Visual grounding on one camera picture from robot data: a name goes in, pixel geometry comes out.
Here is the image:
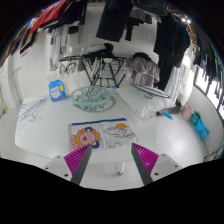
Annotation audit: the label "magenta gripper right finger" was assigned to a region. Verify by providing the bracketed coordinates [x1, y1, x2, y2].
[131, 143, 159, 185]

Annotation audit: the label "round light-blue clip hanger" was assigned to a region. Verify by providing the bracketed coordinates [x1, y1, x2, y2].
[71, 86, 111, 112]

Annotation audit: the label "pile of wire hangers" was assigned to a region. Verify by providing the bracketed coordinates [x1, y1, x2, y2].
[16, 96, 49, 130]

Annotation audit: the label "pink bucket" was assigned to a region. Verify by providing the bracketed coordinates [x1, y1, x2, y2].
[182, 105, 194, 120]

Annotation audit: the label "cartoon printed white towel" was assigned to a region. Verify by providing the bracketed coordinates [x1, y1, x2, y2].
[69, 118, 137, 151]

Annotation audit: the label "black hanging jacket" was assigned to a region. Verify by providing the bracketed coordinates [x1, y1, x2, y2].
[96, 0, 133, 42]

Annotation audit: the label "teal container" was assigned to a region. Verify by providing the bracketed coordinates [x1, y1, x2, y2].
[190, 112, 201, 126]

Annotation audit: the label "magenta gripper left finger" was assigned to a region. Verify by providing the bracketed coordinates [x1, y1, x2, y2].
[64, 144, 92, 185]

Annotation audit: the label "black hanging trousers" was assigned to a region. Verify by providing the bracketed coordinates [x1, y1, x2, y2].
[154, 13, 190, 90]

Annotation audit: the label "grey clothes heap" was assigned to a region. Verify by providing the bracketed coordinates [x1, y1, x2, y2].
[124, 52, 160, 87]

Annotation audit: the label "white pillow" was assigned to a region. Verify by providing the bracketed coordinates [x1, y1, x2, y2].
[116, 86, 175, 118]

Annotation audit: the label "white hanging cloth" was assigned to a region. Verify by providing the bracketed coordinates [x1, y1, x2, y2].
[51, 25, 68, 65]

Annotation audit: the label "blue container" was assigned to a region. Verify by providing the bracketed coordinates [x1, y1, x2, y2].
[195, 120, 209, 140]

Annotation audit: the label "red hanging garment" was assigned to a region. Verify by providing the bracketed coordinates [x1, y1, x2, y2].
[31, 0, 71, 33]

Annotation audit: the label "blue brush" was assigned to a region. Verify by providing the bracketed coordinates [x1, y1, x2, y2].
[157, 112, 173, 120]

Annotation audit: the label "dark folding drying rack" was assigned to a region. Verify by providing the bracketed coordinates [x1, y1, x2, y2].
[59, 56, 126, 88]

